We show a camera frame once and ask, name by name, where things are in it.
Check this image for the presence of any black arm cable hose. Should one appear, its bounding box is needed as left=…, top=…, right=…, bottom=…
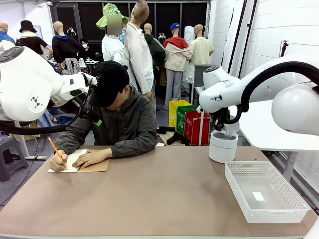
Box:
left=221, top=61, right=319, bottom=125
left=0, top=86, right=91, bottom=136

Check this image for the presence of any black floor stand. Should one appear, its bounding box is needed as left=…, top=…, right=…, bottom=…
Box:
left=158, top=126, right=191, bottom=147

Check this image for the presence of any black wall pipe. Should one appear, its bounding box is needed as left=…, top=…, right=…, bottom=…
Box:
left=227, top=0, right=248, bottom=73
left=239, top=0, right=258, bottom=78

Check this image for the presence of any white oval object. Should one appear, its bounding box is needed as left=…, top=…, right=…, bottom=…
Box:
left=184, top=25, right=195, bottom=45

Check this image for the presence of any person's left hand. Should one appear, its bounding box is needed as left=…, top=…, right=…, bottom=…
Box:
left=72, top=147, right=113, bottom=169

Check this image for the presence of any yellow pencil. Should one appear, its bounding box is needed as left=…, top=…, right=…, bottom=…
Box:
left=48, top=137, right=67, bottom=170

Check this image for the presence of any blue cloth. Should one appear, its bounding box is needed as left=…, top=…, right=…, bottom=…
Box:
left=37, top=109, right=54, bottom=127

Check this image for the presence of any mannequin in blue white top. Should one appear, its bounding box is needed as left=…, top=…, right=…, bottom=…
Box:
left=0, top=21, right=17, bottom=52

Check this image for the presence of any mannequin in black top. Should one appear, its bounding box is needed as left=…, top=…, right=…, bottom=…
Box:
left=15, top=20, right=54, bottom=60

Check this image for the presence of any white label in basket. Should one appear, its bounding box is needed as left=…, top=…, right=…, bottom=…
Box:
left=251, top=191, right=266, bottom=202

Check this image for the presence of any green recycling bin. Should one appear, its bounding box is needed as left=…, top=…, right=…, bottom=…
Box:
left=176, top=105, right=200, bottom=137

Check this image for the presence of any mannequin in dark green hoodie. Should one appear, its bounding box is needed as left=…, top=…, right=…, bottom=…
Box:
left=144, top=23, right=166, bottom=87

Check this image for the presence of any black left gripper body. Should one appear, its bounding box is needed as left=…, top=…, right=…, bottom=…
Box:
left=58, top=98, right=88, bottom=115

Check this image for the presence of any yellow recycling bin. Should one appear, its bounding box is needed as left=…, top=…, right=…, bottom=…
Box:
left=168, top=100, right=192, bottom=129

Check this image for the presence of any black baseball cap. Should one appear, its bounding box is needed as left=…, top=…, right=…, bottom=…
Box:
left=89, top=60, right=131, bottom=108

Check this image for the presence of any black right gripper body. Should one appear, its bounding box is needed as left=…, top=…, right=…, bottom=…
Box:
left=211, top=108, right=232, bottom=125

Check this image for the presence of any mannequin in black hoodie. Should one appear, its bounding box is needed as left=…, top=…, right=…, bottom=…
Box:
left=51, top=21, right=87, bottom=75

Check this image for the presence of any red recycling bin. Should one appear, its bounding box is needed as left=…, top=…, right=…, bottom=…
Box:
left=183, top=111, right=212, bottom=146

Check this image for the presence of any masked person in black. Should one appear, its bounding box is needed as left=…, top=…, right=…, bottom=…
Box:
left=79, top=38, right=97, bottom=61

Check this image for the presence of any black bucket hat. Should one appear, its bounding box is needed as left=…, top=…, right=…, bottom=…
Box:
left=19, top=20, right=37, bottom=33

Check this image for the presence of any green checked sun hat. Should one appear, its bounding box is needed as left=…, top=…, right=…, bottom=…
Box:
left=96, top=2, right=130, bottom=31

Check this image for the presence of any grey jacket of seated person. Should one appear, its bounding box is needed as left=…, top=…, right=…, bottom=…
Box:
left=54, top=86, right=158, bottom=159

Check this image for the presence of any mannequin in red beige jacket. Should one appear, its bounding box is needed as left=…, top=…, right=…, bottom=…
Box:
left=163, top=23, right=194, bottom=111

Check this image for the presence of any spiral notebook with brown cover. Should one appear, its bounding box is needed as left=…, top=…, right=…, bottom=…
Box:
left=47, top=148, right=110, bottom=173

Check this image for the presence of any tall brown-haired mannequin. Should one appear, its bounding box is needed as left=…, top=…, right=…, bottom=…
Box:
left=124, top=0, right=157, bottom=113

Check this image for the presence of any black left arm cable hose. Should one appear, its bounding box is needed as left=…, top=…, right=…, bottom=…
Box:
left=0, top=86, right=91, bottom=136

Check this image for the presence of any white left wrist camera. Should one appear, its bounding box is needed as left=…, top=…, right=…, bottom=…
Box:
left=80, top=71, right=98, bottom=87

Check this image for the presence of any large white side table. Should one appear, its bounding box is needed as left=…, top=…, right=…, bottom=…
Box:
left=229, top=99, right=319, bottom=182

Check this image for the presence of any person's right hand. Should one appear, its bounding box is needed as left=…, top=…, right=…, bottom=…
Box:
left=49, top=153, right=69, bottom=173

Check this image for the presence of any mannequin in white shirt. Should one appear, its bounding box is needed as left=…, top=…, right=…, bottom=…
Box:
left=101, top=13, right=132, bottom=75

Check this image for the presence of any person's left forearm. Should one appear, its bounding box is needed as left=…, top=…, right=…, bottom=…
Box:
left=111, top=138, right=157, bottom=159

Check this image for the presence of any white perforated plastic basket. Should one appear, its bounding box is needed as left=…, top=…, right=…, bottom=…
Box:
left=225, top=161, right=311, bottom=224

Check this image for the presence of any mannequin in beige shirt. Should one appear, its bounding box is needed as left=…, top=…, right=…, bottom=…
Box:
left=190, top=24, right=215, bottom=66

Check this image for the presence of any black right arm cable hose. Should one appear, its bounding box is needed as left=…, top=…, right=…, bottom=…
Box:
left=221, top=61, right=319, bottom=125

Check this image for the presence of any white round trash can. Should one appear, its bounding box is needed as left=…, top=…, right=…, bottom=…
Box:
left=208, top=119, right=240, bottom=164

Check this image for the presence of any person's right forearm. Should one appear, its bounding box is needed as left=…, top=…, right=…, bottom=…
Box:
left=54, top=129, right=88, bottom=155

